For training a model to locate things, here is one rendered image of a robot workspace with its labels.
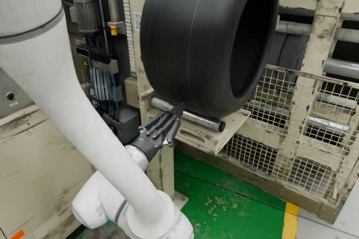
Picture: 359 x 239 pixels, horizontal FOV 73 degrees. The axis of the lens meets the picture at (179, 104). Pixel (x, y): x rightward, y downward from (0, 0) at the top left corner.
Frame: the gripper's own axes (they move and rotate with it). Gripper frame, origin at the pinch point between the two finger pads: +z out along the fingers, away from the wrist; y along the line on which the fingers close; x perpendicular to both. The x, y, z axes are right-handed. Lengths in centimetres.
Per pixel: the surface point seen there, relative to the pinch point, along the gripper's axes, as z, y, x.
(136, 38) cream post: 22.9, 36.8, -8.1
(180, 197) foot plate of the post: 12, 26, 106
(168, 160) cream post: 12, 27, 63
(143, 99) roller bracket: 6.8, 24.5, 10.0
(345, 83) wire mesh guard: 58, -43, 17
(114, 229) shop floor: -30, 46, 97
